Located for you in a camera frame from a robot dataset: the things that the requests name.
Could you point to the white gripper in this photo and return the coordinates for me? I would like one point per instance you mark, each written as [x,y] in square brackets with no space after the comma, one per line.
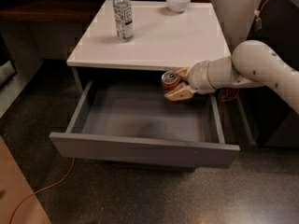
[199,76]

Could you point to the red coke can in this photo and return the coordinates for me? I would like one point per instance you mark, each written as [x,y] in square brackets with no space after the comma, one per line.
[170,80]

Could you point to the grey top drawer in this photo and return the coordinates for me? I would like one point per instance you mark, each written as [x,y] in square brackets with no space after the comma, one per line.
[135,124]

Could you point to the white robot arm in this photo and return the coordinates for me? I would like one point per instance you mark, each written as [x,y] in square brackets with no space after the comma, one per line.
[252,64]

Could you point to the grey cabinet with white top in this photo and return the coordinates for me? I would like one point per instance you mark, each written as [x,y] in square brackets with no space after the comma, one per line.
[163,41]

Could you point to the white bowl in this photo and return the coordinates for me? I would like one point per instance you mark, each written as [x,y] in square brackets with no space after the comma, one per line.
[177,5]

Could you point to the dark cabinet at right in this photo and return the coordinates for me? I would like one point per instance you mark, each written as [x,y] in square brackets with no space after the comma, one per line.
[269,121]

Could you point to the clear plastic water bottle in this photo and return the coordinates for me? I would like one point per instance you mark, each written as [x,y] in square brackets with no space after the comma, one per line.
[123,20]

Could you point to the dark wooden shelf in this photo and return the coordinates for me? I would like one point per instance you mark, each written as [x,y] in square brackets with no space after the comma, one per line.
[69,11]

